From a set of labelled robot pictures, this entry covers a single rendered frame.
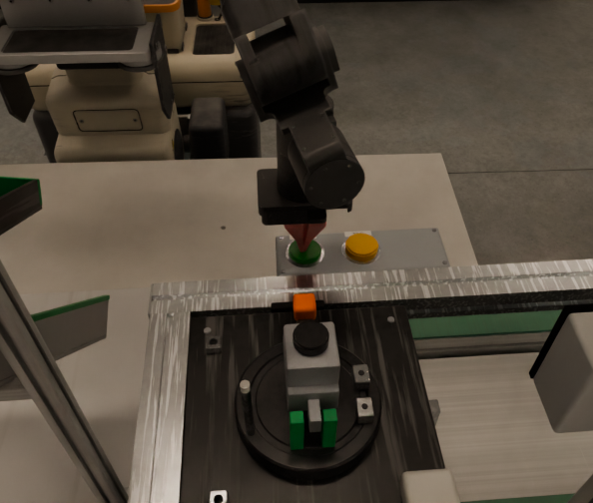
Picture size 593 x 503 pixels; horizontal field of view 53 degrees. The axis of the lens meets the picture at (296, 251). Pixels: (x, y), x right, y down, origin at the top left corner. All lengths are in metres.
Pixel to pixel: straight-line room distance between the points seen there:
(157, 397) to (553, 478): 0.40
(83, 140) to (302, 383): 0.84
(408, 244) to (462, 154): 1.79
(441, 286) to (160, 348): 0.33
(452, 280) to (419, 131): 1.92
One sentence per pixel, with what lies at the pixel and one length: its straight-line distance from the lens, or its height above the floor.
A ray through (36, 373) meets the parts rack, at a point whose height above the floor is 1.14.
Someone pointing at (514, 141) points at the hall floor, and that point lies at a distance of 2.67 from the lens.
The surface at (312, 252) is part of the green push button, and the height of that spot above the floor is 0.97.
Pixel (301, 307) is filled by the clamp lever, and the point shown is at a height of 1.08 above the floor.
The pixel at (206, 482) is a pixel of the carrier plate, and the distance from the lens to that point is 0.58.
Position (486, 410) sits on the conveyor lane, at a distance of 0.69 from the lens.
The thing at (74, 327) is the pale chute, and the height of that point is 1.06.
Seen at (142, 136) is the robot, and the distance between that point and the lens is 1.22.
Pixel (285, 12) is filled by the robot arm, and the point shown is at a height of 1.27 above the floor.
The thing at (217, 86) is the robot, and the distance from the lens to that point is 1.44.
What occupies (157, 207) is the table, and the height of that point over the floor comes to 0.86.
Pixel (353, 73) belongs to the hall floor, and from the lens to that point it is 2.97.
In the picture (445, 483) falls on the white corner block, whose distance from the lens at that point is 0.56.
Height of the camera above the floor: 1.50
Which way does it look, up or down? 47 degrees down
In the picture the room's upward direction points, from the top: straight up
